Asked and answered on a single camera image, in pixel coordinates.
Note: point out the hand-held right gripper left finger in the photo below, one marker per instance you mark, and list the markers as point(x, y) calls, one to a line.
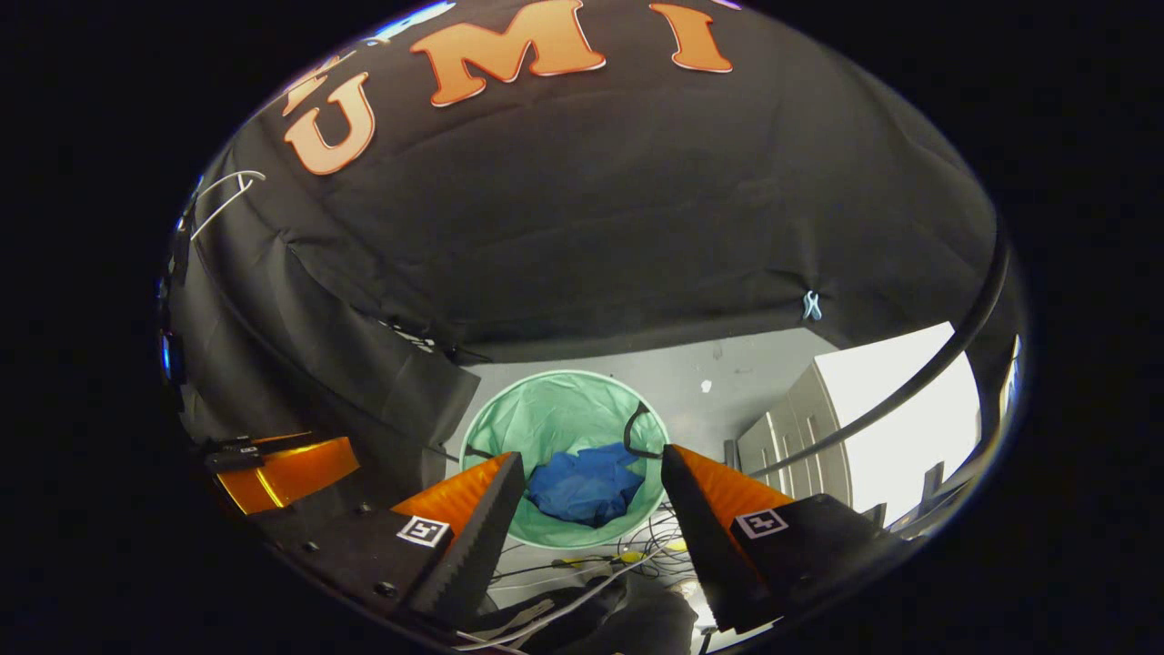
point(482, 546)

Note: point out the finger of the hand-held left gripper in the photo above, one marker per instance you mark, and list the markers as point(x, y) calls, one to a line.
point(291, 473)

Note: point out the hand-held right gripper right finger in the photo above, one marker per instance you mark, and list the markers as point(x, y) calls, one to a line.
point(705, 546)

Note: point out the green laundry hamper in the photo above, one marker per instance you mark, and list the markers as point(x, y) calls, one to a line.
point(555, 409)

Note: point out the white clothes hanger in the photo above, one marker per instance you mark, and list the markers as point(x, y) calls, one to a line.
point(222, 212)

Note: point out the black clothes rack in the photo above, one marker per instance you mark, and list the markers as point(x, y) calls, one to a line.
point(909, 387)

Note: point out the grey cabinet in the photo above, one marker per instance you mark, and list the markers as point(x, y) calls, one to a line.
point(800, 428)

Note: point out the light blue clip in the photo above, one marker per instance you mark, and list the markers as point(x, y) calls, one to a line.
point(811, 307)

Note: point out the black backdrop cloth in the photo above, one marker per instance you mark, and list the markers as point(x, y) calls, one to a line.
point(591, 200)

